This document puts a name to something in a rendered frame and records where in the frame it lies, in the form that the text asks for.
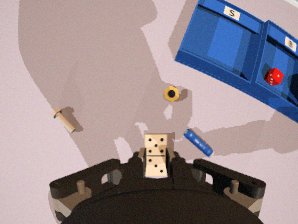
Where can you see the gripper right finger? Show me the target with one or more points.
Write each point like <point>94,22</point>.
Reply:
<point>246,190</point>

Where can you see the cream domino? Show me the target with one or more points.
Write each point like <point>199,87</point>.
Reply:
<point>155,145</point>

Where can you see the yellow hex nut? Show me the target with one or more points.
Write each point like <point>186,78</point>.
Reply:
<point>171,93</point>

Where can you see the blue battery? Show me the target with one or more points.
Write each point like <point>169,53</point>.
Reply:
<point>201,145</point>

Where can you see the blue rack of bins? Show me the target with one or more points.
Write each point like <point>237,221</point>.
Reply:
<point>237,44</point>

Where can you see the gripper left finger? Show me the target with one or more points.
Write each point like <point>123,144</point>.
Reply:
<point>70,190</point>

